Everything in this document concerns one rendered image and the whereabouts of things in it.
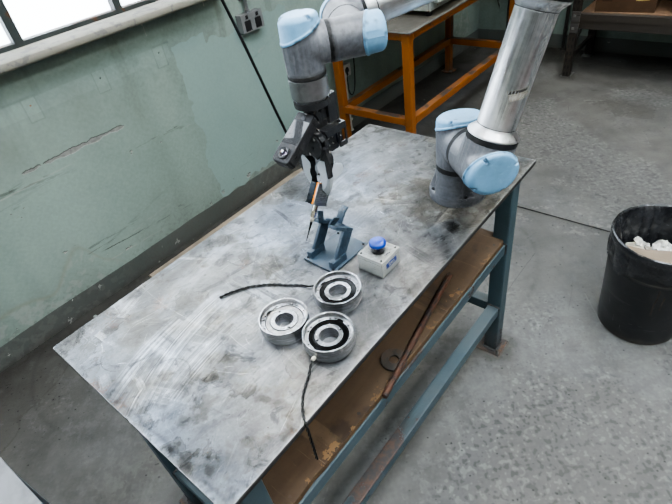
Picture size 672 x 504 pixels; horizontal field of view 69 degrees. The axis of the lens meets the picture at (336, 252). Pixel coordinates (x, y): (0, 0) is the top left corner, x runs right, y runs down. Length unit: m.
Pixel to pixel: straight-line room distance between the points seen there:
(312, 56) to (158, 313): 0.66
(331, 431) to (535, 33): 0.93
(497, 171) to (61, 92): 1.79
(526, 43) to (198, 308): 0.88
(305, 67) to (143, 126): 1.67
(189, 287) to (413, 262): 0.54
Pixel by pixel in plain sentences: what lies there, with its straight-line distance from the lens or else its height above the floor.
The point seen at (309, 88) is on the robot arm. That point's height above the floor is 1.23.
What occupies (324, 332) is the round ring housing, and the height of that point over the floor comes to 0.82.
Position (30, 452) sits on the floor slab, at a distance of 2.27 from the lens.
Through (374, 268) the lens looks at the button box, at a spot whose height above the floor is 0.82.
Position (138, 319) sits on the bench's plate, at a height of 0.80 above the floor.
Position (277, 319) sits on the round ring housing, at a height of 0.82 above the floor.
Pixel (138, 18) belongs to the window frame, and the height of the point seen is 1.14.
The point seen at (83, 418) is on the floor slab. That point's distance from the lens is 2.24.
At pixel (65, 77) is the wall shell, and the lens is 2.36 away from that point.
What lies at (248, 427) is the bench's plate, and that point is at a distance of 0.93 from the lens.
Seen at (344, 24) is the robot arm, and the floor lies 1.32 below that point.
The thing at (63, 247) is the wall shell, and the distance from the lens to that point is 2.50.
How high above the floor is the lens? 1.56
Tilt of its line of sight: 39 degrees down
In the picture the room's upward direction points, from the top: 10 degrees counter-clockwise
